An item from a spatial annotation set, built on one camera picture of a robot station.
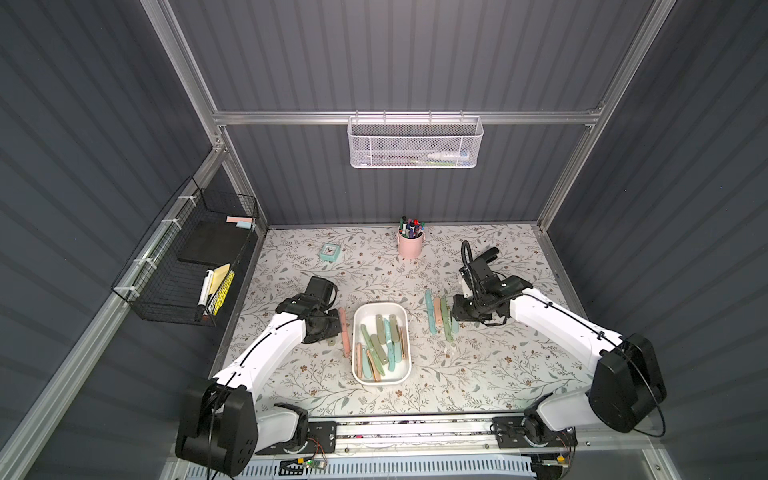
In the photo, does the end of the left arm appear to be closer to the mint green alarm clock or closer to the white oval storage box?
the white oval storage box

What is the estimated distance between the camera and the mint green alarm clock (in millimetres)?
1107

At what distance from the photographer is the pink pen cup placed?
105cm

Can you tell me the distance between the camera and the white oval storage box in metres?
0.84

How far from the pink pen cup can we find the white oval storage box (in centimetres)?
21
